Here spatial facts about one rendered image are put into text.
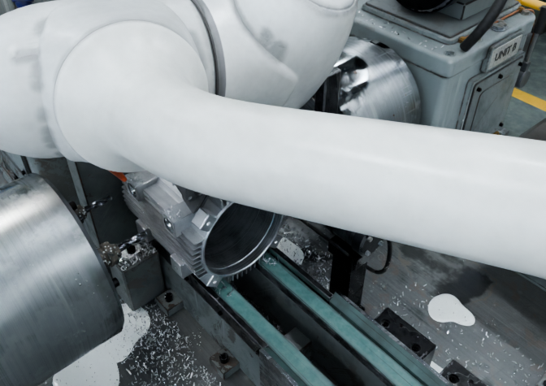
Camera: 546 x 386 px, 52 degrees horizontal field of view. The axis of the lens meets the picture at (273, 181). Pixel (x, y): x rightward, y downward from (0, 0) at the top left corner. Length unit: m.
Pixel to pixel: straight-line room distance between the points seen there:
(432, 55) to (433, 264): 0.39
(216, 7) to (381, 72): 0.57
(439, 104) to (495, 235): 0.81
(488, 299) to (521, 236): 0.85
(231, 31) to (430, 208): 0.23
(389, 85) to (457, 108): 0.19
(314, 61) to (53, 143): 0.20
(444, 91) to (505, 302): 0.39
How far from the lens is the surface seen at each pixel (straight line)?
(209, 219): 0.76
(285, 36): 0.42
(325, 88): 0.75
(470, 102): 1.12
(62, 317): 0.71
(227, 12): 0.43
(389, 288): 1.06
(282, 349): 0.83
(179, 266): 0.85
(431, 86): 1.04
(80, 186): 0.90
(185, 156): 0.29
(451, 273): 1.12
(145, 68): 0.34
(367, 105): 0.93
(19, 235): 0.70
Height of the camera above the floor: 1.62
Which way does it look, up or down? 41 degrees down
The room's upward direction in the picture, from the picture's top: straight up
